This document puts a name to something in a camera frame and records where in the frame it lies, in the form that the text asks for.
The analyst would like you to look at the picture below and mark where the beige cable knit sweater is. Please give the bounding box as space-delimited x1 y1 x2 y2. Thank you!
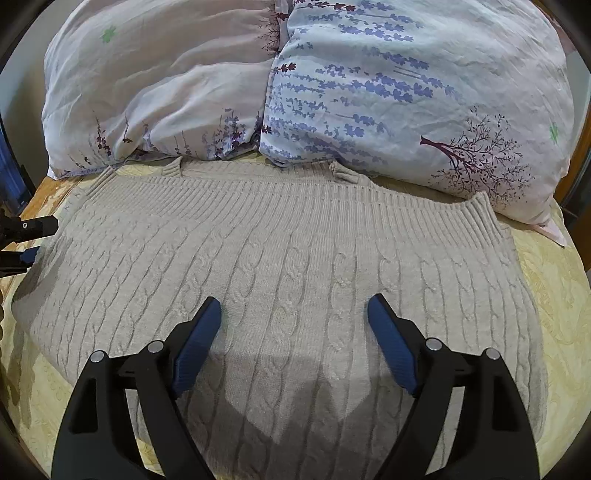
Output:
11 156 548 480

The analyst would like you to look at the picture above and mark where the yellow patterned bed sheet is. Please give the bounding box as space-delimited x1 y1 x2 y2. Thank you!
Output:
0 151 591 480

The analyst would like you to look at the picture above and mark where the left floral pillow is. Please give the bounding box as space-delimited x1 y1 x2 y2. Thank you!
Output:
41 1 288 179

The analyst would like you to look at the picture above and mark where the floral pillow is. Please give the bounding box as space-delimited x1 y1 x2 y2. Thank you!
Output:
260 1 574 244
41 1 288 179

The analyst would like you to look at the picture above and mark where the right floral pillow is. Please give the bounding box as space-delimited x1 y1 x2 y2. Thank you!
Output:
260 1 574 244

